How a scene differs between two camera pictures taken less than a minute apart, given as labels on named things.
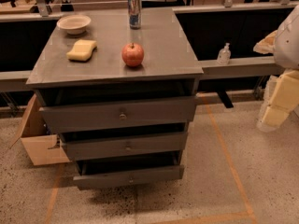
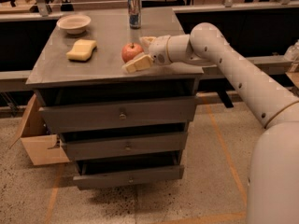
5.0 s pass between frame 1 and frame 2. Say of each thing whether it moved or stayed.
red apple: stayed
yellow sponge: stayed
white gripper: moved
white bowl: stayed
